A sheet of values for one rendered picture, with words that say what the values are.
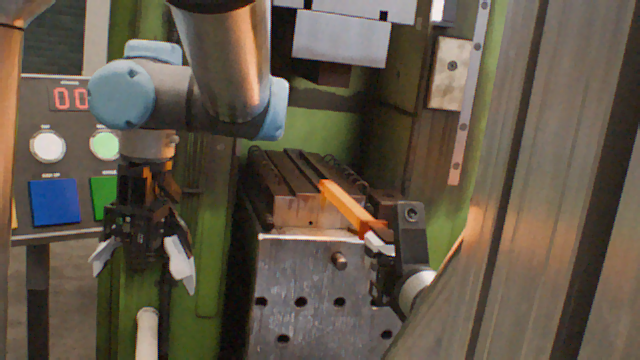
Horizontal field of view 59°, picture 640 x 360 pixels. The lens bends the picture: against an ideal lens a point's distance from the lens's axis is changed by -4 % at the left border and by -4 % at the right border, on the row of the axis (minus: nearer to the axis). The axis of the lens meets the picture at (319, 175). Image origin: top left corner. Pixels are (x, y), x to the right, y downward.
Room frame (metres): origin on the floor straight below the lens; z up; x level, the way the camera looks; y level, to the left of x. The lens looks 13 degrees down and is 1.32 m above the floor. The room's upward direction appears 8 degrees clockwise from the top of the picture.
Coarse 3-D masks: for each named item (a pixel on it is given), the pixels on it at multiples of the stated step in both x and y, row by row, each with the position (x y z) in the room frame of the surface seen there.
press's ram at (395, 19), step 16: (272, 0) 1.19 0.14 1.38; (288, 0) 1.19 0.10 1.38; (304, 0) 1.28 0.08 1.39; (320, 0) 1.21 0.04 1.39; (336, 0) 1.21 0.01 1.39; (352, 0) 1.22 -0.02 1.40; (368, 0) 1.23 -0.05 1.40; (384, 0) 1.24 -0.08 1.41; (400, 0) 1.25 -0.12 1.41; (416, 0) 1.26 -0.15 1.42; (352, 16) 1.23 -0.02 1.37; (368, 16) 1.23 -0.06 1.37; (384, 16) 1.26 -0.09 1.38; (400, 16) 1.25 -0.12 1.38
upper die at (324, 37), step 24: (288, 24) 1.26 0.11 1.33; (312, 24) 1.20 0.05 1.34; (336, 24) 1.22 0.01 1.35; (360, 24) 1.23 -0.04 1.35; (384, 24) 1.24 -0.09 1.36; (288, 48) 1.23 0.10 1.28; (312, 48) 1.20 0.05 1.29; (336, 48) 1.22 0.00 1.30; (360, 48) 1.23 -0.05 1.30; (384, 48) 1.25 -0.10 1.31
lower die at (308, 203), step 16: (256, 160) 1.51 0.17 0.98; (272, 160) 1.49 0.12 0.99; (288, 160) 1.51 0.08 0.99; (320, 160) 1.55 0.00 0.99; (272, 176) 1.36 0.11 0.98; (288, 176) 1.34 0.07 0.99; (304, 176) 1.36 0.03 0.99; (336, 176) 1.40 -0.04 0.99; (272, 192) 1.22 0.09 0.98; (288, 192) 1.24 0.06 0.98; (304, 192) 1.22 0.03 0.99; (320, 192) 1.22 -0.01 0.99; (352, 192) 1.27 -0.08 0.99; (272, 208) 1.20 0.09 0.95; (288, 208) 1.20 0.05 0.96; (304, 208) 1.21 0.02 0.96; (320, 208) 1.22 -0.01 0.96; (336, 208) 1.23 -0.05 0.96; (288, 224) 1.20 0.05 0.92; (304, 224) 1.21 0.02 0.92; (320, 224) 1.22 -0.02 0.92; (336, 224) 1.23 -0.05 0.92; (352, 224) 1.24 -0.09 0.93
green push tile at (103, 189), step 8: (104, 176) 0.96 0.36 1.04; (112, 176) 0.96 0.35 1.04; (96, 184) 0.94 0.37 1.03; (104, 184) 0.95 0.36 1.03; (112, 184) 0.96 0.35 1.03; (96, 192) 0.93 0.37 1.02; (104, 192) 0.94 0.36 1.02; (112, 192) 0.95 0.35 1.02; (96, 200) 0.93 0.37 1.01; (104, 200) 0.94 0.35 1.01; (96, 208) 0.92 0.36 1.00; (96, 216) 0.92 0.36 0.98
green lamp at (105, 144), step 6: (96, 138) 0.98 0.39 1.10; (102, 138) 0.99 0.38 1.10; (108, 138) 1.00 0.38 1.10; (114, 138) 1.00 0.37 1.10; (96, 144) 0.98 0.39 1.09; (102, 144) 0.98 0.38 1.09; (108, 144) 0.99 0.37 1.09; (114, 144) 1.00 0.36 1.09; (96, 150) 0.97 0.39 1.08; (102, 150) 0.98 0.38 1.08; (108, 150) 0.99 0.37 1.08; (114, 150) 0.99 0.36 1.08; (108, 156) 0.98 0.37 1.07
